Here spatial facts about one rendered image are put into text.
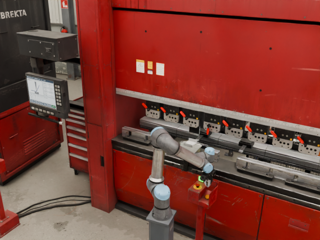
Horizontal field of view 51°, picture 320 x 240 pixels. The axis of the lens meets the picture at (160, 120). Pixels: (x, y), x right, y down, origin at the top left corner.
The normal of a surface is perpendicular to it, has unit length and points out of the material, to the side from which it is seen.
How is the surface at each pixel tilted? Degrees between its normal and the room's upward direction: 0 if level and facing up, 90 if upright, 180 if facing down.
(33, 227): 0
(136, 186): 90
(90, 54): 90
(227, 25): 90
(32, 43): 90
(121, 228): 0
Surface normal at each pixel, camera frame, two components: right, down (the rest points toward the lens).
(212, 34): -0.49, 0.34
